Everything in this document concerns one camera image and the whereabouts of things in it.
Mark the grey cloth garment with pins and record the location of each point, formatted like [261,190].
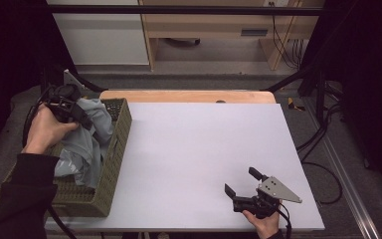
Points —
[84,149]

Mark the black horizontal frame bar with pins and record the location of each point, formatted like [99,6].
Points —
[179,10]

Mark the black metal stand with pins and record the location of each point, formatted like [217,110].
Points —
[311,79]

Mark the wooden table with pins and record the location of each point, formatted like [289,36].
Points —
[185,96]

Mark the black curtain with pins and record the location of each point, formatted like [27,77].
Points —
[10,49]
[371,83]

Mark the person's left hand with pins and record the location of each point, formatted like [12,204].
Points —
[43,131]

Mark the person's right hand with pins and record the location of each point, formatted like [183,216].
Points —
[267,227]

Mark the aluminium floor rail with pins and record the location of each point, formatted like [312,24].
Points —
[348,186]

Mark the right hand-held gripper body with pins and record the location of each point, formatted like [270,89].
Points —
[272,192]

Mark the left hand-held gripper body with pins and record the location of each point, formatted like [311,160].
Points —
[63,98]

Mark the white table cover board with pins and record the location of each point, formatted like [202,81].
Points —
[205,159]

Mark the yellow and black tool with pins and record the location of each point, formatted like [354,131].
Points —
[293,105]

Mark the olive green woven basket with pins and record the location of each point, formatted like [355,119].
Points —
[112,172]

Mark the light wooden desk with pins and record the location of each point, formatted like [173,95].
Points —
[212,25]

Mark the white cabinet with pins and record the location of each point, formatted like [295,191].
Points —
[102,36]

